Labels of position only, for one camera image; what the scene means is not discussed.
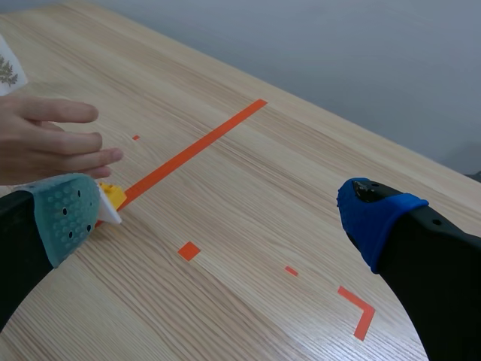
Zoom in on person's hand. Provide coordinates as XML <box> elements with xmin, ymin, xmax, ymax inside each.
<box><xmin>0</xmin><ymin>94</ymin><xmax>124</xmax><ymax>187</ymax></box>

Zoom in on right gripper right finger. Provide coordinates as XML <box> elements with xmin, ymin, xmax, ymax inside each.
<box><xmin>336</xmin><ymin>177</ymin><xmax>481</xmax><ymax>361</ymax></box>

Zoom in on clear leaf picture card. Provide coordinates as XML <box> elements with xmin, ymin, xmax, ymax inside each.
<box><xmin>0</xmin><ymin>35</ymin><xmax>29</xmax><ymax>97</ymax></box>

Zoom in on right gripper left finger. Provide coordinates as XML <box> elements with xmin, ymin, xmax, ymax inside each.
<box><xmin>0</xmin><ymin>172</ymin><xmax>101</xmax><ymax>332</ymax></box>

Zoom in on small yellow card stand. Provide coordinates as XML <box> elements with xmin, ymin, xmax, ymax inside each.
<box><xmin>94</xmin><ymin>181</ymin><xmax>127</xmax><ymax>228</ymax></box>

